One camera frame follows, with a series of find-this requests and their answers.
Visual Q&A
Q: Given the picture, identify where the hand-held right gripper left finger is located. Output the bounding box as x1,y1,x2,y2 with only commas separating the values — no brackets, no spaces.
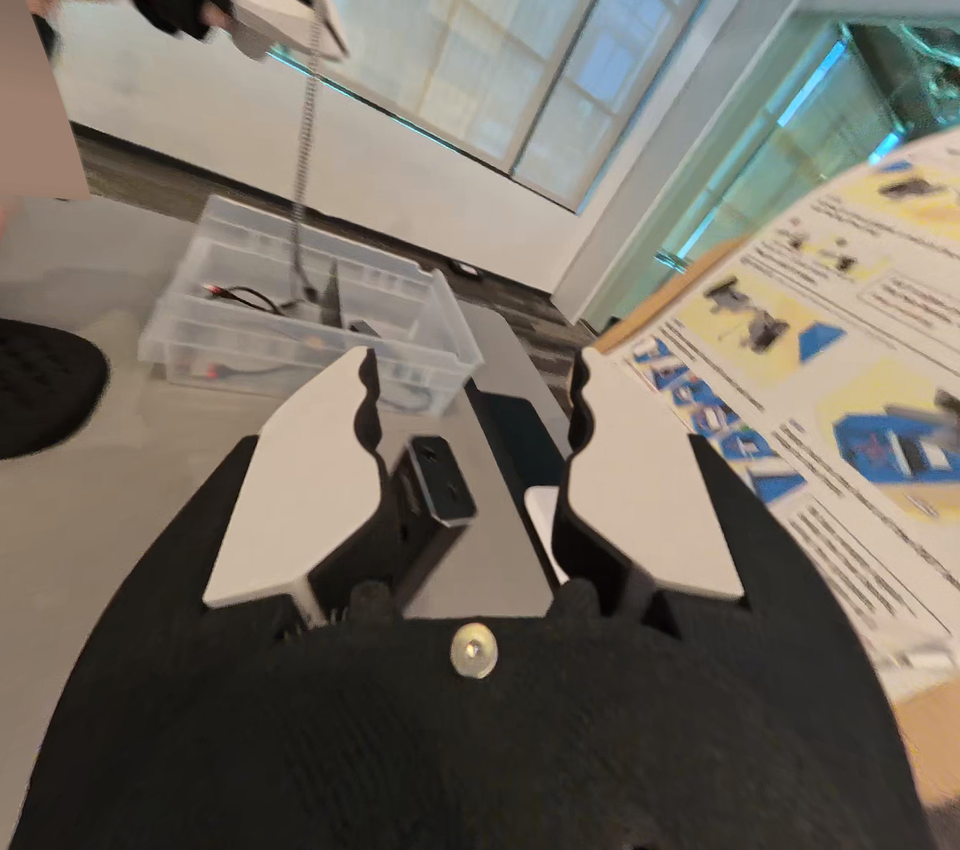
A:
202,346,391,609

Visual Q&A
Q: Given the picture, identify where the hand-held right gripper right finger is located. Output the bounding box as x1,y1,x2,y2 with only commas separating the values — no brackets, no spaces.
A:
558,347,746,599

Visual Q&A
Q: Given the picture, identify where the black multi-port usb hub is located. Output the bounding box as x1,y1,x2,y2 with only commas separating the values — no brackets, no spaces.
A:
386,435,479,614

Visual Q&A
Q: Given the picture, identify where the grey braided usb cable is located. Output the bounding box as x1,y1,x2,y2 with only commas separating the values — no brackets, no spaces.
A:
287,2,345,329

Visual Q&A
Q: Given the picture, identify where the clear plastic bin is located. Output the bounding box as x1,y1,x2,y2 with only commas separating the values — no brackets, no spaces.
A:
138,193,485,416

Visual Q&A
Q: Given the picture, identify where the white board stand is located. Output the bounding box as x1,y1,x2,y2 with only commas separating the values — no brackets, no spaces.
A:
523,484,571,584

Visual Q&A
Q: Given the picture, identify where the instruction sheet on wooden board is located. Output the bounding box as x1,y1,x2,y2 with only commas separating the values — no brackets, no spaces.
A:
592,238,960,850

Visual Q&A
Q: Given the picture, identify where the printed instruction sheet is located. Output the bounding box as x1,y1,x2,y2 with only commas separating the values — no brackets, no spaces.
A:
611,130,960,697

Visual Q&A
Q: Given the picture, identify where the frosted glass window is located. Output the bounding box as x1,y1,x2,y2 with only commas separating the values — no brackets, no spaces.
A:
270,0,759,213

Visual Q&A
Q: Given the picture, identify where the black round wrist rest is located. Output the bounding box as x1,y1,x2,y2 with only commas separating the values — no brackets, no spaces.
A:
0,319,110,461

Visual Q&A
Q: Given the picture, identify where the black cable red plug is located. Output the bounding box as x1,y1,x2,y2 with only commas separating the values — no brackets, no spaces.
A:
201,283,290,318

